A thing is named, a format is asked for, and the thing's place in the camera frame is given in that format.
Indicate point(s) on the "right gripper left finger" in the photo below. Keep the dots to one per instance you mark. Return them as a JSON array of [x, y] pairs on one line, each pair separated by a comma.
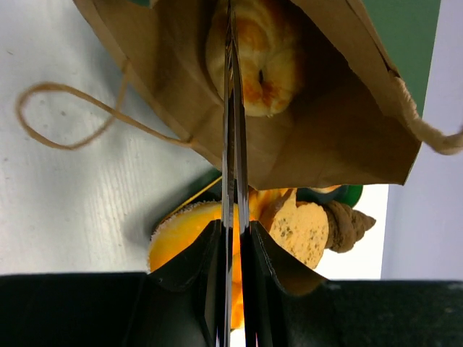
[[180, 304]]

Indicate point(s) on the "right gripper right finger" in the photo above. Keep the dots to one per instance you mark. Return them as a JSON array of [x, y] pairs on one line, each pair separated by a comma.
[[288, 304]]

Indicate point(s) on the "orange sugared fake bun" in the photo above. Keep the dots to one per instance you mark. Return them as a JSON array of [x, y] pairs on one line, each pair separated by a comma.
[[180, 230]]

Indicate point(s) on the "beige fake toast slice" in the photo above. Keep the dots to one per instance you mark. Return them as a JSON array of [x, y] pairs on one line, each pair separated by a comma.
[[299, 228]]

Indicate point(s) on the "brown fake croissant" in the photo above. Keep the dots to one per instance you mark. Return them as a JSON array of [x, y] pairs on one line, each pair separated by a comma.
[[346, 226]]

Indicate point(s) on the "orange twisted fake bread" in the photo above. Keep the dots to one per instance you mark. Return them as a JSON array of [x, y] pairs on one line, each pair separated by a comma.
[[260, 200]]

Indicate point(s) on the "metal tongs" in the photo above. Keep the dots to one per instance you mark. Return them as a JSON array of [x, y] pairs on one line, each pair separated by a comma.
[[235, 180]]

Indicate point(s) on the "green brown paper bag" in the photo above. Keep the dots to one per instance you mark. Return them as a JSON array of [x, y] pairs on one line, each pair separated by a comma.
[[353, 122]]

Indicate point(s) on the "pale glazed fake croissant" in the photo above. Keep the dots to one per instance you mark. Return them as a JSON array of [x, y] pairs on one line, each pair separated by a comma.
[[271, 55]]

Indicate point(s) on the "dark green tray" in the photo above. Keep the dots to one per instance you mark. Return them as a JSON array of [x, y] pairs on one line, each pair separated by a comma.
[[211, 192]]

